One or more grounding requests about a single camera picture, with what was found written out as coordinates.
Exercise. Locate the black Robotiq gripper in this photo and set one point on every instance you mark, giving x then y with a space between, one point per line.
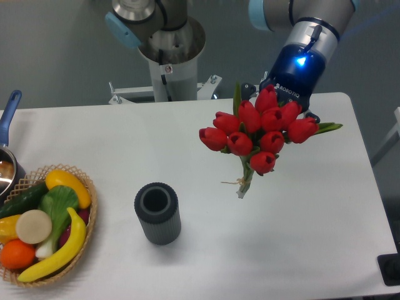
294 77

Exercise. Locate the red tulip bouquet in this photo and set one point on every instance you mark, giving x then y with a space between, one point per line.
257 131

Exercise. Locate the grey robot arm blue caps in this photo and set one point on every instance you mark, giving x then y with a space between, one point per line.
171 42

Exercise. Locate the dark grey ribbed vase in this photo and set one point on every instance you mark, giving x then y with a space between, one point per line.
157 208

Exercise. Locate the black device at edge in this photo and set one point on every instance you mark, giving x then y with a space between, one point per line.
389 267

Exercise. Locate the dark red vegetable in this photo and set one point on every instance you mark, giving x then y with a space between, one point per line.
84 215

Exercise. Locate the green bok choy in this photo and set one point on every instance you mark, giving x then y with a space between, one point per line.
55 204

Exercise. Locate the yellow banana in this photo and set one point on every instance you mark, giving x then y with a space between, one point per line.
62 256

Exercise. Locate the woven wicker basket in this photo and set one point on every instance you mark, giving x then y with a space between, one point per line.
32 179

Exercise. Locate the green cucumber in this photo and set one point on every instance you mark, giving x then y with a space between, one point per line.
27 200

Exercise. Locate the beige round disc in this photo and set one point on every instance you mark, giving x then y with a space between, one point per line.
33 226

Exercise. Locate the yellow bell pepper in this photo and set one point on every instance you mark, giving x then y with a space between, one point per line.
8 228

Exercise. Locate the orange fruit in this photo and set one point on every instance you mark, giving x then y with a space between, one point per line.
17 255

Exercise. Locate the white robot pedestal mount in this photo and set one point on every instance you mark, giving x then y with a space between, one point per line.
170 82

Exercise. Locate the white furniture frame right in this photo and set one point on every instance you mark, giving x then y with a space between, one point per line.
389 141

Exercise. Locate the blue handled saucepan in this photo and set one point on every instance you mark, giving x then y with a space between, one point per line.
11 170

